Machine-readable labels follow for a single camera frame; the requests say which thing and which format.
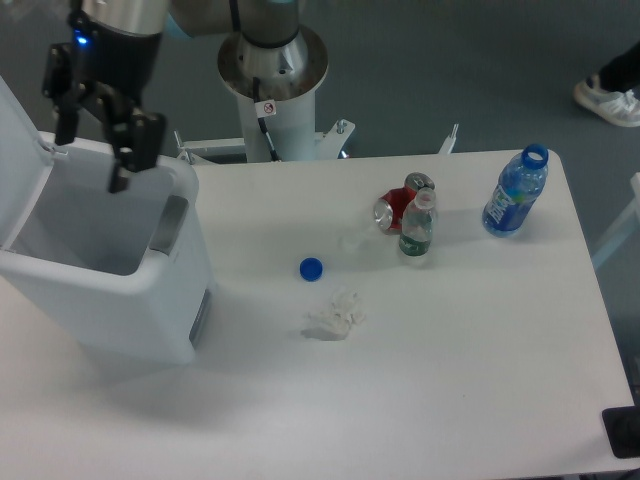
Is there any small clear green-label bottle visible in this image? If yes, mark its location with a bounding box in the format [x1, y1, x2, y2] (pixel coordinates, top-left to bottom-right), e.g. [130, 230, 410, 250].
[399, 187, 436, 257]

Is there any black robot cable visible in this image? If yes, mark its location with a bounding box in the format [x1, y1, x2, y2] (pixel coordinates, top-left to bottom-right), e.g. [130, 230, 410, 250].
[252, 75, 281, 162]

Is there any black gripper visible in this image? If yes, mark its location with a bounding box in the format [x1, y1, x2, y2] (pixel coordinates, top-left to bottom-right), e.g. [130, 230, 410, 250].
[42, 22, 166, 193]

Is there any white trash bin lid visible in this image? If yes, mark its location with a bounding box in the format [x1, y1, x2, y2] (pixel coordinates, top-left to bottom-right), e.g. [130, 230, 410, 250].
[1, 82, 68, 255]

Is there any black device at table edge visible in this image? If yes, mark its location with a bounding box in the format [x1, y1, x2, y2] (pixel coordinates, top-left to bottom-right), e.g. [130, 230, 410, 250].
[602, 406, 639, 459]

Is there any white trash bin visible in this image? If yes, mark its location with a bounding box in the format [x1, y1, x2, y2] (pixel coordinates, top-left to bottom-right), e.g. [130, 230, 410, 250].
[1, 139, 214, 364]

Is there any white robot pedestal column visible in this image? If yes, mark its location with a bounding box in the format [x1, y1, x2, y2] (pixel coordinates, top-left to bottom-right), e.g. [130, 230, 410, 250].
[217, 26, 328, 163]

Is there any white metal base frame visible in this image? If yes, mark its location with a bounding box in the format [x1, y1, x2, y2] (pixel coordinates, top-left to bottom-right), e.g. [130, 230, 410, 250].
[173, 118, 460, 165]

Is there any person's white sneaker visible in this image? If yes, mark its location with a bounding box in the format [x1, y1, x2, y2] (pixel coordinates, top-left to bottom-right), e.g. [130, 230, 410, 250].
[573, 74, 639, 128]

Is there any crushed red soda can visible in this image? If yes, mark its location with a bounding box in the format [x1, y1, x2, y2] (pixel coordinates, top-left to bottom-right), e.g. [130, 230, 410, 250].
[372, 172, 435, 233]

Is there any blue plastic drink bottle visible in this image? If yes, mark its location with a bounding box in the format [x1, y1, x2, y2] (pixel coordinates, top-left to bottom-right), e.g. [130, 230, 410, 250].
[482, 143, 549, 237]

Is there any crumpled white paper ball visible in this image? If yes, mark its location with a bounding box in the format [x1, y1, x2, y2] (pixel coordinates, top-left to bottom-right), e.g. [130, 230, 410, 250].
[301, 289, 366, 341]

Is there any person's dark trouser leg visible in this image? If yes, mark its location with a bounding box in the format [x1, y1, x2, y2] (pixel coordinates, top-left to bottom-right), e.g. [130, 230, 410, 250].
[598, 43, 640, 93]

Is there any white furniture piece at right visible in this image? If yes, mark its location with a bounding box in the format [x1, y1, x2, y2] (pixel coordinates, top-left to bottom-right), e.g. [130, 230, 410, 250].
[591, 173, 639, 270]

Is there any blue bottle cap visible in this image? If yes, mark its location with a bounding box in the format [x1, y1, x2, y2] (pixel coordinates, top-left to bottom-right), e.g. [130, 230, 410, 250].
[299, 257, 324, 282]

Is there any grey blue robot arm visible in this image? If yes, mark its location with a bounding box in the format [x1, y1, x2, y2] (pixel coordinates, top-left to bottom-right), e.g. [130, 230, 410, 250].
[42, 1, 300, 193]

